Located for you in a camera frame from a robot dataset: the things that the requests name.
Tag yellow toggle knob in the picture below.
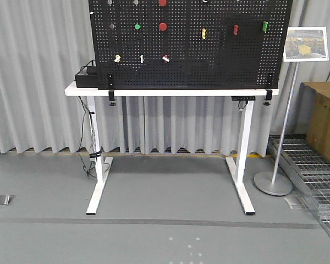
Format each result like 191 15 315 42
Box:
201 28 207 40

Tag red toggle knob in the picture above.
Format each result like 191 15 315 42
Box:
233 24 239 36

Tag green toggle knob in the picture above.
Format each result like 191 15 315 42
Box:
262 21 268 33

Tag black table control panel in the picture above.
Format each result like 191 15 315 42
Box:
231 96 256 101

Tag left black table clamp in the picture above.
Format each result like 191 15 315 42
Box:
107 73 116 106

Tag black table clamp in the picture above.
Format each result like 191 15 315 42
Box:
263 73 273 106
107 73 116 106

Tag white height-adjustable table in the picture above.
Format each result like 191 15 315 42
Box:
64 81 280 216

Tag black perforated pegboard panel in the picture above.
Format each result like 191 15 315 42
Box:
89 1 293 90

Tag black electronics box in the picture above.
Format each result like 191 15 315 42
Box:
75 59 99 88

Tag lower red round push button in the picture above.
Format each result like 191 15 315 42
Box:
159 23 168 31

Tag red round push button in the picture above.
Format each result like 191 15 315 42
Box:
159 23 168 31
158 0 168 7

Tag right black table clamp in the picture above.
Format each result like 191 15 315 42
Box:
263 73 273 106

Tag upper red round push button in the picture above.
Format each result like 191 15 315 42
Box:
158 0 168 7

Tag grey curtain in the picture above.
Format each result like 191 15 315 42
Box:
0 0 330 158

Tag cardboard box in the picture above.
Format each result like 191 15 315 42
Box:
303 81 330 163

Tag metal grating steps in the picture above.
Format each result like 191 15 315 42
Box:
279 136 330 237

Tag sign stand with photo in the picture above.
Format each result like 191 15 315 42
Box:
254 26 329 196

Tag metal floor socket plate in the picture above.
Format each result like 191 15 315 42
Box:
0 194 10 207

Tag black power cables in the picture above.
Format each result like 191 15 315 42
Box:
76 95 111 178

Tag red white knob switch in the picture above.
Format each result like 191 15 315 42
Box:
162 55 169 62

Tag cream yellow knob switch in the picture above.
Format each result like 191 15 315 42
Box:
114 54 121 63

